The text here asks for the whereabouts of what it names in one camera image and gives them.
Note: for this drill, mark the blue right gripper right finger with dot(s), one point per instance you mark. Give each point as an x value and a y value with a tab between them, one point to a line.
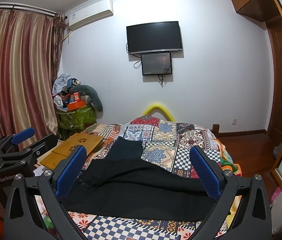
208	171

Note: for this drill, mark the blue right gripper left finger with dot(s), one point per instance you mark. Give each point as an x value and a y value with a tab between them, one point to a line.
67	171

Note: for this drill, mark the black pants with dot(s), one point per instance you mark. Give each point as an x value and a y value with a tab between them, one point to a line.
134	188

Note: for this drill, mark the orange fleece blanket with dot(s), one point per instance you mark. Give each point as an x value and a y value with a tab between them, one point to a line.
226	160

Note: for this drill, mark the patchwork patterned bedspread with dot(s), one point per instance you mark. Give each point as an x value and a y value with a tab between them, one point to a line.
166	144

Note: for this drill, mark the green fabric storage bag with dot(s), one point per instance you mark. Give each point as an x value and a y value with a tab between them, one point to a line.
74	121

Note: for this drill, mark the folded dark teal garment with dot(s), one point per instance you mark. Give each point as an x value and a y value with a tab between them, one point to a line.
125	149

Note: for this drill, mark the orange box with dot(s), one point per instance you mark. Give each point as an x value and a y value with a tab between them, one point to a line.
76	105

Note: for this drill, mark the pile of clothes on bag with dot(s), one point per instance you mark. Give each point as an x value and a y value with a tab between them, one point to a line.
61	87

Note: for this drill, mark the red and gold curtain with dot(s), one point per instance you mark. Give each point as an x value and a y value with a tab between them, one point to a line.
30	53

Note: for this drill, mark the brown wooden door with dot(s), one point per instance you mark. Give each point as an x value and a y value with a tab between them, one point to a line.
275	126

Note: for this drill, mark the white electrical wall socket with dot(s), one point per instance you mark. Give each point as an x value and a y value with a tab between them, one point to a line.
234	121

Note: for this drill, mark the yellow foam bed rail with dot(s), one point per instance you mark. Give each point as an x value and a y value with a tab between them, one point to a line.
159	107

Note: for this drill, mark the small wall mounted screen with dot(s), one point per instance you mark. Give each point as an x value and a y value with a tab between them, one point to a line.
156	64

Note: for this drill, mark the wall mounted black television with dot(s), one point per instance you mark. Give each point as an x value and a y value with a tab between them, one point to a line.
154	37

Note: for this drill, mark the white wall air conditioner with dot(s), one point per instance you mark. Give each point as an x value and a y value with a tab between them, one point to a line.
87	14

